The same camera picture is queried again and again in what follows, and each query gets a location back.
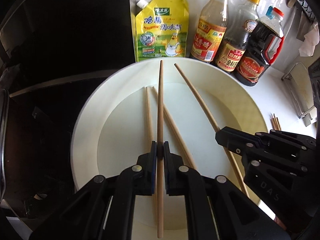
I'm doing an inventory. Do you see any wooden chopstick three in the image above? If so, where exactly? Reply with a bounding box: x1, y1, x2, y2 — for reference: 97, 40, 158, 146
157, 60, 164, 239

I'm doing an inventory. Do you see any wooden chopstick four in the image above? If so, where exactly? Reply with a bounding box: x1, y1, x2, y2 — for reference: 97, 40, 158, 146
174, 63, 249, 197

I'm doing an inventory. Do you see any wooden chopstick six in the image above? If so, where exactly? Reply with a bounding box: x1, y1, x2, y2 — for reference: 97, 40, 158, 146
272, 114, 281, 131

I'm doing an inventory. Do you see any wooden chopstick two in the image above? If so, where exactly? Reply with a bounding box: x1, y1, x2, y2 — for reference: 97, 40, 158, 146
148, 87, 197, 170

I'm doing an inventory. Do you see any wooden chopstick one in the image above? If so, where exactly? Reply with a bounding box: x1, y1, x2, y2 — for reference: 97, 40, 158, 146
145, 87, 157, 226

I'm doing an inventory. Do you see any person's right hand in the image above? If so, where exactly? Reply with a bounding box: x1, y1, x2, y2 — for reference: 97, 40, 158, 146
274, 216, 286, 231

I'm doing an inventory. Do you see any white round tray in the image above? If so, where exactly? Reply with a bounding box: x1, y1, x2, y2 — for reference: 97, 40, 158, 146
70, 57, 269, 240

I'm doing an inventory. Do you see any metal cutting board rack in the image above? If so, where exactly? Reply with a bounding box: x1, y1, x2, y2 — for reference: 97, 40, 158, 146
281, 62, 317, 127

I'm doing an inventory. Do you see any yellow-cap soy sauce bottle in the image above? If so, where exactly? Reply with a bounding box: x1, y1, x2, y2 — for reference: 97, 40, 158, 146
214, 0, 260, 73

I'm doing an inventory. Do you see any black gas stove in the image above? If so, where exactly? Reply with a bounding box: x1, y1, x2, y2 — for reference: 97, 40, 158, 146
1, 77, 103, 239

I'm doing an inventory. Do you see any yellow-cap vinegar bottle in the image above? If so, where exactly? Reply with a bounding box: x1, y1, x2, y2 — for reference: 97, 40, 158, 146
190, 0, 229, 63

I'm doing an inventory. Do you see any hanging crumpled cloth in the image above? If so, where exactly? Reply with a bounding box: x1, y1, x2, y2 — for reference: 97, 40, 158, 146
299, 22, 319, 57

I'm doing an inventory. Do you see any yellow seasoning pouch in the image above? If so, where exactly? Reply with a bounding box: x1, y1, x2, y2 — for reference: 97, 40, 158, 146
136, 0, 189, 62

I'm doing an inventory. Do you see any large red-handle soy bottle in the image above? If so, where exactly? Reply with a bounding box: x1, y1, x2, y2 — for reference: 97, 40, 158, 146
234, 8, 285, 87

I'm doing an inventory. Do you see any metal hook rail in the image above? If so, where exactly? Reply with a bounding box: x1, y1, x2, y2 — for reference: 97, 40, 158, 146
285, 0, 320, 23

